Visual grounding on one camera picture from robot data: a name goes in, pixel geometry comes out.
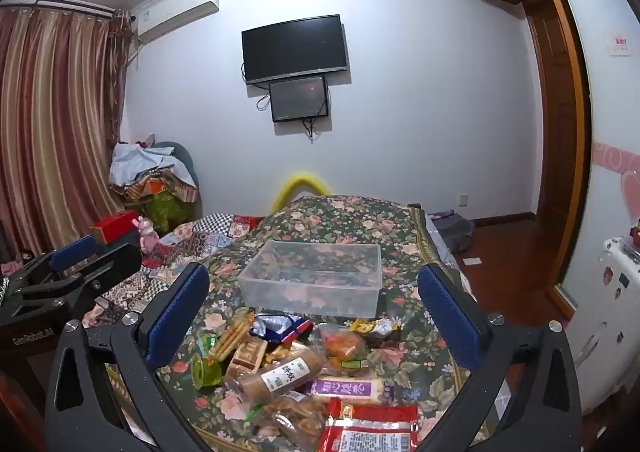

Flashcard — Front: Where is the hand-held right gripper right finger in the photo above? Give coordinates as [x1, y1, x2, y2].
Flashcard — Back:
[417, 263, 583, 452]

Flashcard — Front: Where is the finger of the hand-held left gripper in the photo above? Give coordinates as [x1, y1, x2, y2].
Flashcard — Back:
[20, 234, 108, 283]
[10, 242, 143, 319]

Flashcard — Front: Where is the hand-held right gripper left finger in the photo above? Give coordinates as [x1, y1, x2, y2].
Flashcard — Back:
[45, 262, 211, 452]

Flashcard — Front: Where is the green jelly cup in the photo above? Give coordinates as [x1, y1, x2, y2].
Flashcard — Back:
[192, 334, 224, 389]

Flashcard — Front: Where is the biscuit stick pack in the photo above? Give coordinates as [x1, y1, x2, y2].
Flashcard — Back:
[210, 312, 254, 364]

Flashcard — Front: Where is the brown wafer box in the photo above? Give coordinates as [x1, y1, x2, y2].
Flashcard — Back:
[226, 334, 269, 383]

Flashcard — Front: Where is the cracker roll with white label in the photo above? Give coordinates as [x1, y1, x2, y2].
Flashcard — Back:
[225, 347, 327, 406]

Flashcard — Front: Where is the white packet with purple label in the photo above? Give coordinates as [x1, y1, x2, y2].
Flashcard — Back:
[310, 374, 397, 406]

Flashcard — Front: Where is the red snack packet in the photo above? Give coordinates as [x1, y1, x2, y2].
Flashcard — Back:
[317, 399, 421, 452]

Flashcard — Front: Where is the clear plastic storage box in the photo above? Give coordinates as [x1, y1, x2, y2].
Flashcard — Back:
[237, 239, 383, 319]

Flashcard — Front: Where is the clear cookie bag green seal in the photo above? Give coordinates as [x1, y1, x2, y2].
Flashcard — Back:
[249, 392, 329, 452]

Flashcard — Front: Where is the red box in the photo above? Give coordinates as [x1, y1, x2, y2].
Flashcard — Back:
[90, 211, 141, 244]

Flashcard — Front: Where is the pink plush toy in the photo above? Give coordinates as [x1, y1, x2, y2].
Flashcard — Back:
[132, 216, 158, 253]

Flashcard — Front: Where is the yellow and white snack packet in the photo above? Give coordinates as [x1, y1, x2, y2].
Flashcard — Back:
[347, 317, 404, 336]

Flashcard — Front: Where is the grey bag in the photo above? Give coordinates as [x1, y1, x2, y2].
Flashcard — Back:
[429, 211, 476, 253]

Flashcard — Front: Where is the pile of clothes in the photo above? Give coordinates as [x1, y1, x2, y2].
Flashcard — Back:
[109, 134, 201, 213]

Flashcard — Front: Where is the patchwork quilt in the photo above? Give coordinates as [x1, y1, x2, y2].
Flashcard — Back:
[82, 212, 268, 328]

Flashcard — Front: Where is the blue and white snack packet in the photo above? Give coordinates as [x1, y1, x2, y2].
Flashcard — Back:
[250, 313, 314, 346]

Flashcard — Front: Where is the golden pastry bag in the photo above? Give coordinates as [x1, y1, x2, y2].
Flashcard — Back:
[320, 324, 369, 366]

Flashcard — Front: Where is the striped brown curtain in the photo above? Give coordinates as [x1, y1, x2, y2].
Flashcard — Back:
[0, 0, 133, 258]

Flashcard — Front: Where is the floral bedspread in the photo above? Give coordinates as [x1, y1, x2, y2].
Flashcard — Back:
[107, 194, 491, 452]

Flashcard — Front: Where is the white fridge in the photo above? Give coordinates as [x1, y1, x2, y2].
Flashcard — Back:
[570, 232, 640, 413]

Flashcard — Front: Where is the yellow hoop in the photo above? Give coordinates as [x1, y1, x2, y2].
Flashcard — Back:
[270, 173, 332, 215]

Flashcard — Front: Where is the white air conditioner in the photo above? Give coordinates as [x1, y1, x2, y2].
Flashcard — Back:
[131, 0, 220, 44]

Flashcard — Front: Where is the wooden door frame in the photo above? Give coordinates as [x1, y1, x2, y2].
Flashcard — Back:
[520, 0, 592, 313]

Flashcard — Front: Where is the small black wall monitor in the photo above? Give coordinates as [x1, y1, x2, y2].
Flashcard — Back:
[269, 76, 329, 123]

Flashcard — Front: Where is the large black wall television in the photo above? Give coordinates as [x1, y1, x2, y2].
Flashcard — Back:
[241, 14, 349, 85]

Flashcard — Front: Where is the wall switch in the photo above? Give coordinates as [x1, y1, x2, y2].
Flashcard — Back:
[605, 32, 632, 57]

